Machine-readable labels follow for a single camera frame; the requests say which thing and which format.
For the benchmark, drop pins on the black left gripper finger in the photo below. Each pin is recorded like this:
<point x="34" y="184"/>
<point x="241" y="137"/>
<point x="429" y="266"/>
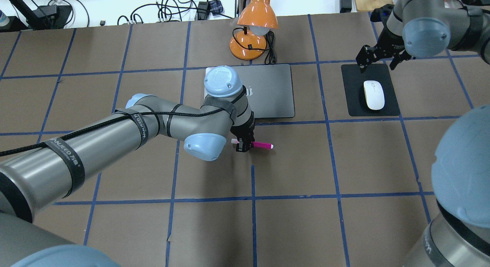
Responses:
<point x="242" y="145"/>

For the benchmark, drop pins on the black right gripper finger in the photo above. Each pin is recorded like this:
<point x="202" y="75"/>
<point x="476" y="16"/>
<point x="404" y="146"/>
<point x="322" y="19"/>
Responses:
<point x="367" y="56"/>

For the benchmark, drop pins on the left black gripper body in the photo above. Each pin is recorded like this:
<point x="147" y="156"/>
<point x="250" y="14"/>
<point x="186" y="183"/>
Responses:
<point x="246" y="130"/>

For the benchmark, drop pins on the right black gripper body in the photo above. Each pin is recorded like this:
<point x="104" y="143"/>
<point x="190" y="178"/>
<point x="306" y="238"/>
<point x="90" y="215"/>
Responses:
<point x="391" y="39"/>

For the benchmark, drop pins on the pink marker pen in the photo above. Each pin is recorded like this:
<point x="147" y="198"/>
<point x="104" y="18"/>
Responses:
<point x="256" y="144"/>

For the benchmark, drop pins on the black mousepad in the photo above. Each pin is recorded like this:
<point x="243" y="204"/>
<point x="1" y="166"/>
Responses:
<point x="354" y="92"/>

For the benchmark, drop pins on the white computer mouse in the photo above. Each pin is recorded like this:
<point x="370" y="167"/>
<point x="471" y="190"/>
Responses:
<point x="374" y="95"/>

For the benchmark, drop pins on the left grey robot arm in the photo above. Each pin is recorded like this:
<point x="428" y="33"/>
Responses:
<point x="39" y="175"/>

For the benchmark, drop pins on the silver laptop notebook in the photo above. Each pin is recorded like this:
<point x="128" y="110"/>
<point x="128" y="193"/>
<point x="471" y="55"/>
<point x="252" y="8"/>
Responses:
<point x="269" y="90"/>

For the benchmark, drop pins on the orange desk lamp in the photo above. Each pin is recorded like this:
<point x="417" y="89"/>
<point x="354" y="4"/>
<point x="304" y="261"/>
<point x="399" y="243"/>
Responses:
<point x="254" y="35"/>

